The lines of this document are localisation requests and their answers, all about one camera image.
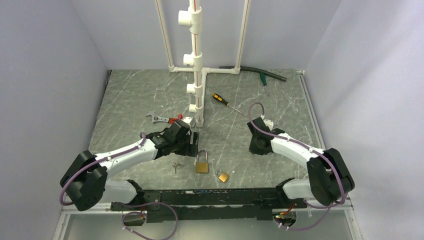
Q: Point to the large brass padlock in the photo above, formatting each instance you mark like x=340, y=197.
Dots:
x=201, y=167

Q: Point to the silver key bunch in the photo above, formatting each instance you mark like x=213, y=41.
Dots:
x=175, y=165

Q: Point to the green screwdriver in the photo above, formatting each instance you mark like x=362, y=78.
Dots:
x=264, y=83

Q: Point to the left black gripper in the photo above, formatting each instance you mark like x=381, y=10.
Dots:
x=190, y=149

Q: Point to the white PVC pipe frame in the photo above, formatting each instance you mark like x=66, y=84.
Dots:
x=192, y=18

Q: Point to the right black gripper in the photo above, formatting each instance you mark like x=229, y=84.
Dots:
x=253, y=149

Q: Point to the aluminium frame rail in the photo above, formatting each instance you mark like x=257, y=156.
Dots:
x=221, y=222

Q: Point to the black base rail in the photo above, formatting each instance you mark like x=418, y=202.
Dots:
x=209, y=204

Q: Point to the red handled adjustable wrench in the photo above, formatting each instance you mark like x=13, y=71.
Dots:
x=156, y=118

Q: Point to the yellow black screwdriver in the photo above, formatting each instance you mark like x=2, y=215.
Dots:
x=221, y=100

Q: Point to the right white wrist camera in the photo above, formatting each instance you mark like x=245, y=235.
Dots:
x=269, y=123

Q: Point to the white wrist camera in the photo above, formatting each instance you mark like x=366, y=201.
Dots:
x=189, y=121
x=269, y=123

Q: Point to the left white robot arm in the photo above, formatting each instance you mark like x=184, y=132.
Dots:
x=88, y=182

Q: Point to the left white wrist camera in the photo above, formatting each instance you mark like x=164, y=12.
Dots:
x=189, y=121

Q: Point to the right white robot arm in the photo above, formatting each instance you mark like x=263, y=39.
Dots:
x=328, y=178

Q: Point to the small brass padlock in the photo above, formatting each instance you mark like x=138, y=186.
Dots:
x=222, y=176

